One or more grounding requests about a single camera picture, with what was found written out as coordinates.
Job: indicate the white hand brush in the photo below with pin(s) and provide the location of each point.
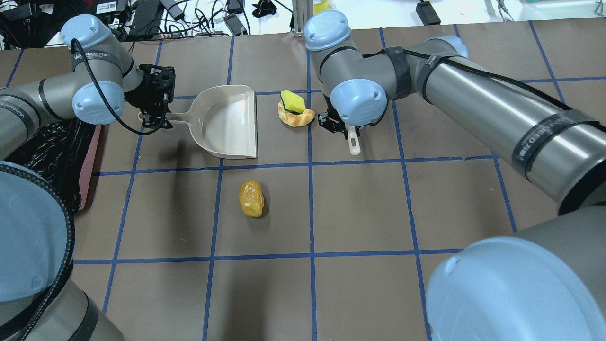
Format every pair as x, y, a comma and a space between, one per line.
353, 140

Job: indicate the toy croissant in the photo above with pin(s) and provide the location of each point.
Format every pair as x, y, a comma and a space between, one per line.
295, 120

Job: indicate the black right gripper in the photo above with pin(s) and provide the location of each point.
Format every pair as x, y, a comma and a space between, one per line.
333, 120

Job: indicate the yellow green sponge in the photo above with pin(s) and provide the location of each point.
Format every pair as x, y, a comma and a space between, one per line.
292, 102

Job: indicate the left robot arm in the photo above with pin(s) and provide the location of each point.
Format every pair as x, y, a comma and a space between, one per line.
39, 300

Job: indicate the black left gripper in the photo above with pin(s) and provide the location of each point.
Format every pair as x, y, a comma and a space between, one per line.
143, 98

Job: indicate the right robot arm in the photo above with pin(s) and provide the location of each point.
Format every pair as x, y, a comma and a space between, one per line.
545, 283

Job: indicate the black power adapter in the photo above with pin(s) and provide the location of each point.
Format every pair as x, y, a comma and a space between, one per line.
145, 18

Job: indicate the yellow toy potato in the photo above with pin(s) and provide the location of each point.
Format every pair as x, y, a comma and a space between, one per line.
251, 199

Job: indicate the beige dustpan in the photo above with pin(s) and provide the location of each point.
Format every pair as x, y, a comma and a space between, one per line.
219, 122

